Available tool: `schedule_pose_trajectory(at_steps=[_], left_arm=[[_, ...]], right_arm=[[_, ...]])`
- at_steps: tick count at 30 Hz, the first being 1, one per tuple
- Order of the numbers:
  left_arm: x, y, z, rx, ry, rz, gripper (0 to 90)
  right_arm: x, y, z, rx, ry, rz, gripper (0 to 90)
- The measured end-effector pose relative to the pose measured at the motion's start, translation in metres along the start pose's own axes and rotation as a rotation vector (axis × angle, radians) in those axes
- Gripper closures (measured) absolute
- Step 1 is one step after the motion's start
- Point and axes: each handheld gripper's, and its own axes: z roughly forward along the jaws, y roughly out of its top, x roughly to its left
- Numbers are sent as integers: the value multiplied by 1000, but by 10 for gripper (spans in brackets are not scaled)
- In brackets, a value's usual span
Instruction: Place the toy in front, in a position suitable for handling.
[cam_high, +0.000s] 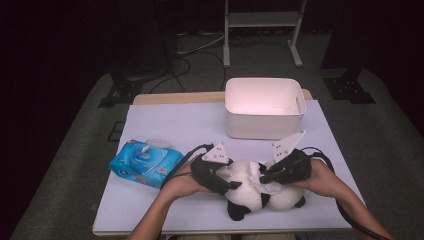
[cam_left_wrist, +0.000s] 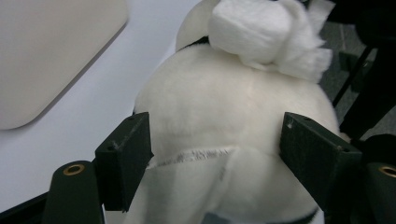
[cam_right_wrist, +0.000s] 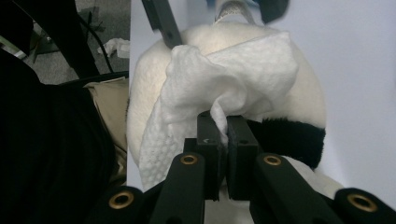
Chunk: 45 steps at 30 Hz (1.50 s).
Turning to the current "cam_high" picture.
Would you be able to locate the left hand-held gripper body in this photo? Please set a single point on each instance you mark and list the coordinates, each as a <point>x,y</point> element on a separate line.
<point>205,170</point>

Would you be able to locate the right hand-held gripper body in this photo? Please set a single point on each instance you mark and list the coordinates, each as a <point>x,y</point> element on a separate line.
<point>295,166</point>

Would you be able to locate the white wet wipe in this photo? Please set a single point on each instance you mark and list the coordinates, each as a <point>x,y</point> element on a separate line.
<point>258,176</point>

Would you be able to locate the panda plush toy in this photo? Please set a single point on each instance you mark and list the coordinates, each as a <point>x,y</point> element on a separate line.
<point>243,196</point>

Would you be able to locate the blue wet wipes pack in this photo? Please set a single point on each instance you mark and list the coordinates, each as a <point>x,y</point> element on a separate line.
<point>143,163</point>

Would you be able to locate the person's left hand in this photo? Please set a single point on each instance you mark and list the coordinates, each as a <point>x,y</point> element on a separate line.
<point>181,186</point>

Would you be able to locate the person's right hand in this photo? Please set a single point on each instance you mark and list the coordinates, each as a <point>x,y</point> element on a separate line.
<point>321,178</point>

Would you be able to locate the white plastic bin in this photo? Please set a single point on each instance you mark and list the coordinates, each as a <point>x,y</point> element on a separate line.
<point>263,96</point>

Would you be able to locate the wooden table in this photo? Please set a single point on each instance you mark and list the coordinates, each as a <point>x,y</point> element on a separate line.
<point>173,97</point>

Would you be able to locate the black stand base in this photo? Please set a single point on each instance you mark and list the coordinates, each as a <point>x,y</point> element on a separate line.
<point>348,90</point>
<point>121,91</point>

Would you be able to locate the white metal stand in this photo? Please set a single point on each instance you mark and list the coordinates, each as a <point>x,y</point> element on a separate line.
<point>263,19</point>

